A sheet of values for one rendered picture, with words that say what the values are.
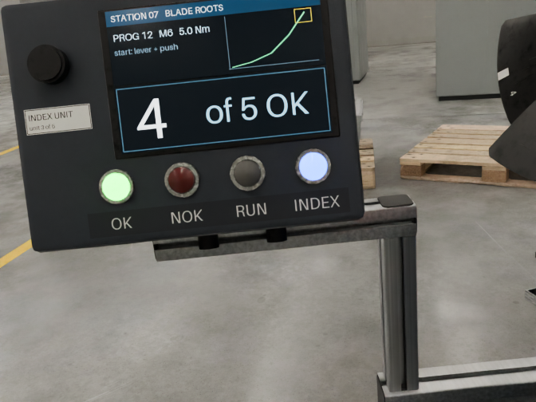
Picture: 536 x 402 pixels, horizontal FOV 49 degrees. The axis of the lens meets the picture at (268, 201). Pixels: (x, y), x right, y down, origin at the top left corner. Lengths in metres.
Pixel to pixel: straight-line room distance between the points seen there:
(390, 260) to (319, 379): 1.57
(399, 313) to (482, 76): 6.12
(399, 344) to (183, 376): 1.66
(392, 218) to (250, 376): 1.66
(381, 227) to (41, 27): 0.32
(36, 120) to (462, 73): 6.27
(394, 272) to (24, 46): 0.36
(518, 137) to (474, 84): 5.62
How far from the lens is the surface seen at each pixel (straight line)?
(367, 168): 3.84
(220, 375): 2.18
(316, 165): 0.44
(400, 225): 0.54
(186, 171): 0.44
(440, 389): 0.63
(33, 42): 0.49
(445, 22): 6.58
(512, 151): 1.04
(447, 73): 6.63
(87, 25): 0.48
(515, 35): 1.33
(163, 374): 2.24
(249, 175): 0.44
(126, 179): 0.46
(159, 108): 0.45
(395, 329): 0.58
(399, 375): 0.61
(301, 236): 0.53
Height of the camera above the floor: 1.24
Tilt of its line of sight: 19 degrees down
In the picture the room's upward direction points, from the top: 6 degrees counter-clockwise
